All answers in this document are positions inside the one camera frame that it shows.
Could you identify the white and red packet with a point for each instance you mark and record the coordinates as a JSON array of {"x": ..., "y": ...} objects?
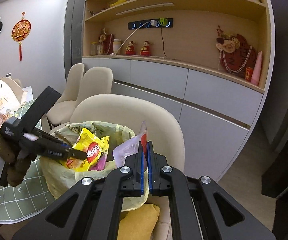
[{"x": 129, "y": 150}]

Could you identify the white cup with lid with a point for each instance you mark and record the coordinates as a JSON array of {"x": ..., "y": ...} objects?
[{"x": 117, "y": 47}]

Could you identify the dark glass door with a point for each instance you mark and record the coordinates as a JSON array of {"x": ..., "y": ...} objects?
[{"x": 73, "y": 30}]

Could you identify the brown wrapper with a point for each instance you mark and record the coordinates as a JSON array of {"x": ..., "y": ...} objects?
[{"x": 63, "y": 137}]

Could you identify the wooden shelf cabinet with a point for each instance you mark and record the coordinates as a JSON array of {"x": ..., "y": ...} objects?
[{"x": 209, "y": 97}]

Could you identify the pink bottle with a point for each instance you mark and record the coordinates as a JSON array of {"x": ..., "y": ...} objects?
[{"x": 257, "y": 70}]

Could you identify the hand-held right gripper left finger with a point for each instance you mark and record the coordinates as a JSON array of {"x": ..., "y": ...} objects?
[{"x": 142, "y": 166}]

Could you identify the white charger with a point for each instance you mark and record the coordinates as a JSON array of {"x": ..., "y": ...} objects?
[{"x": 154, "y": 23}]

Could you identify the red knot wall ornament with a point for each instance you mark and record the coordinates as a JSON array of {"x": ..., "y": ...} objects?
[{"x": 21, "y": 31}]

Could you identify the small jar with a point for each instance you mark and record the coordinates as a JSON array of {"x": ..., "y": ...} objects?
[{"x": 99, "y": 50}]

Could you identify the beige chair with cushion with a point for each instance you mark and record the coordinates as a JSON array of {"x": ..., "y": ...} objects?
[{"x": 124, "y": 110}]

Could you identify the pink wrapper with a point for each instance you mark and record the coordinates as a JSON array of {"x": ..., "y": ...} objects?
[{"x": 100, "y": 163}]

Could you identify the bin with yellow bag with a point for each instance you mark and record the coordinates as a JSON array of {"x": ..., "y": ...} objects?
[{"x": 58, "y": 177}]

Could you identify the person's left hand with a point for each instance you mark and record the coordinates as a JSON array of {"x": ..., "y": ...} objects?
[{"x": 17, "y": 172}]

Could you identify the yellow snack packet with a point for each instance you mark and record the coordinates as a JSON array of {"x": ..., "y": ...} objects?
[{"x": 93, "y": 150}]

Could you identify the glass jar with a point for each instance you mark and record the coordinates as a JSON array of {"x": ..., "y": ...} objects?
[{"x": 93, "y": 48}]

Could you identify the illustrated cardboard box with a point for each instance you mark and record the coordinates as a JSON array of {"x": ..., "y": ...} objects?
[{"x": 1, "y": 105}]

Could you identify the yellow toy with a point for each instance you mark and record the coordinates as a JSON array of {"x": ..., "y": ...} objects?
[{"x": 118, "y": 3}]

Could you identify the green grid tablecloth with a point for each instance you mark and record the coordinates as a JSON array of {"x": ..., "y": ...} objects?
[{"x": 13, "y": 200}]

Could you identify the red fortune figurine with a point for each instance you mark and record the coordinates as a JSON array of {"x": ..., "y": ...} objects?
[
  {"x": 145, "y": 48},
  {"x": 130, "y": 48}
]

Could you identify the small red box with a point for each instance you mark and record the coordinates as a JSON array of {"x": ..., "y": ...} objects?
[{"x": 249, "y": 74}]

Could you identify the black power strip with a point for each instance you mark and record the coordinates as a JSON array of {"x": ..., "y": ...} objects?
[{"x": 136, "y": 25}]

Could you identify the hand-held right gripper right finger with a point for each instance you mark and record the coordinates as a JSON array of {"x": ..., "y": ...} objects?
[{"x": 151, "y": 171}]

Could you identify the brown decorated handbag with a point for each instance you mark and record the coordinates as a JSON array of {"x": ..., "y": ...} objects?
[{"x": 239, "y": 55}]

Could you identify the yellow cushion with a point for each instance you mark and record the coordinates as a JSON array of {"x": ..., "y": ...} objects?
[{"x": 139, "y": 222}]

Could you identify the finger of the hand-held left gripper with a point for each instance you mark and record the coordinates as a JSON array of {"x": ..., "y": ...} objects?
[
  {"x": 58, "y": 154},
  {"x": 51, "y": 138}
]

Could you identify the green charger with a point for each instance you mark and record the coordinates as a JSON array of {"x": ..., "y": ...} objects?
[{"x": 163, "y": 22}]

